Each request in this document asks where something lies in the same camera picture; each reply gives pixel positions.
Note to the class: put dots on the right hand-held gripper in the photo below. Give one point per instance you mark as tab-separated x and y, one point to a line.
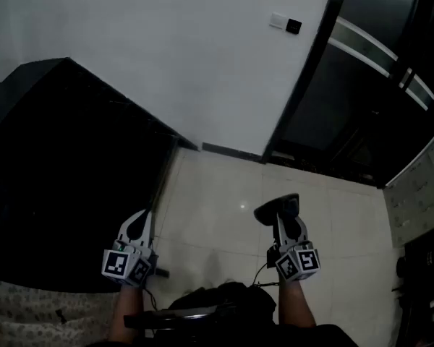
307	260

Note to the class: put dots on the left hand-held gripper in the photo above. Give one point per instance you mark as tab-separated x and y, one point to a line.
114	266

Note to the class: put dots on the dark grey cleaning cloth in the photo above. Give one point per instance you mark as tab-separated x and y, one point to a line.
275	206

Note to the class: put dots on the black exit button panel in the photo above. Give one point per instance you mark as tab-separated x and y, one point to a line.
293	26

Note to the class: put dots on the white wall light switch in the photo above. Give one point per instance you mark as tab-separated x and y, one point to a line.
276	20

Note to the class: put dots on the person's right forearm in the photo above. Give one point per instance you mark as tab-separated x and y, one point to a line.
296	302

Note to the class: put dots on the person's left forearm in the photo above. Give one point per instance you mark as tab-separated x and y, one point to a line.
126	313

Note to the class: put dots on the glass door with frosted stripes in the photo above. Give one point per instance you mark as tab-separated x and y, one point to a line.
347	103

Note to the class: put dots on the black waist pack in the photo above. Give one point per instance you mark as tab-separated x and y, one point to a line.
231	298

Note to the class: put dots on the person's black clothing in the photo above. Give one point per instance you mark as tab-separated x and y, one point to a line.
311	338

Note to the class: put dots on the white locker cabinet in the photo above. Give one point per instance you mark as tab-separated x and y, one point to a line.
416	193

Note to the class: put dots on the patterned carpet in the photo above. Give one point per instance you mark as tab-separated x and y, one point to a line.
21	313

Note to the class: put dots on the dark furniture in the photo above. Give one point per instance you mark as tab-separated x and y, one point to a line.
426	284

